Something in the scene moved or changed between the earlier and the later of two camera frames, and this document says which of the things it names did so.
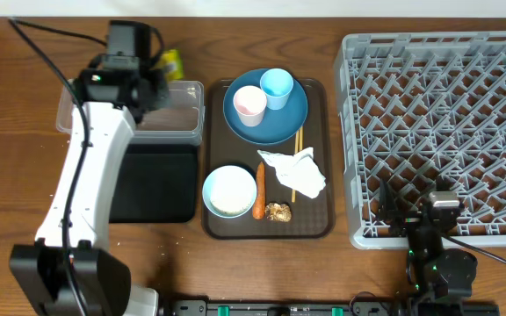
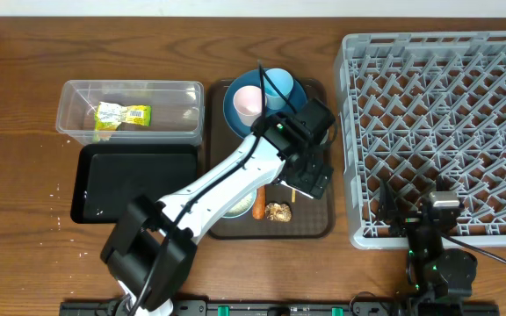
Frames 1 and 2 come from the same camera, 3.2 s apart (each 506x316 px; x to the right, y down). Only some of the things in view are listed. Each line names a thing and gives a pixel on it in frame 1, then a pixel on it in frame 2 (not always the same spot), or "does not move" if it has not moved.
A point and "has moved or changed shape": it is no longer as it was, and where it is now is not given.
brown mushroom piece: x=278 y=212 does not move
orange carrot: x=259 y=209 does not move
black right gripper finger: x=387 y=201 does not move
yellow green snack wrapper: x=171 y=61 has moved or changed shape
